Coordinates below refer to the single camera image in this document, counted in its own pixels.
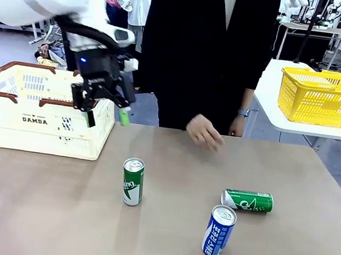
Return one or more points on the blue grey wristwatch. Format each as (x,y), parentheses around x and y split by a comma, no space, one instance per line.
(243,112)

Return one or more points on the person's left hand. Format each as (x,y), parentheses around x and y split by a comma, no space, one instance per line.
(238,126)

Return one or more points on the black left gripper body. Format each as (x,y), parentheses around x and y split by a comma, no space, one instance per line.
(98,69)

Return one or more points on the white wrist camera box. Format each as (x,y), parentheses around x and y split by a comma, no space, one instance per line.
(131,65)

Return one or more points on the brown topped background table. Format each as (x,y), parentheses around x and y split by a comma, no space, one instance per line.
(322,29)

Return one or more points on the person's left forearm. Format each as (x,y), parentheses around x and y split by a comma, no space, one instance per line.
(247,99)

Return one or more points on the white side table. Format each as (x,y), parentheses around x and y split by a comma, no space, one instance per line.
(313,129)

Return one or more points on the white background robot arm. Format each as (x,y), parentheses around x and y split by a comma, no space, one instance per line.
(290,2)
(334,7)

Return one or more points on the pile of patterned clothes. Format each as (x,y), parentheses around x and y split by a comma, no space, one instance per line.
(47,53)

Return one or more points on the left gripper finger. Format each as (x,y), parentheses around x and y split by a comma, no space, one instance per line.
(120,101)
(84,98)

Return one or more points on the person's right hand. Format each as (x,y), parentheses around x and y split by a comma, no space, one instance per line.
(204,133)

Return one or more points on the person in black cardigan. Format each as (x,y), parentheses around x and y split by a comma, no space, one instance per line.
(197,59)

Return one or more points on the yellow plastic shopping basket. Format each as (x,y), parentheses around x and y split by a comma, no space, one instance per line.
(316,105)

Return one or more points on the black tripod pole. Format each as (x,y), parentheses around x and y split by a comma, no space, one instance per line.
(309,29)

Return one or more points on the blue Pocari Sweat can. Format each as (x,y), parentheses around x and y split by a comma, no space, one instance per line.
(216,235)

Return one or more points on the green drink can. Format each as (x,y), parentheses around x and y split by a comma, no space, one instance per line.
(248,201)
(132,188)

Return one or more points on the white framed background desk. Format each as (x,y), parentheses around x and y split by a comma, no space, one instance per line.
(36,31)

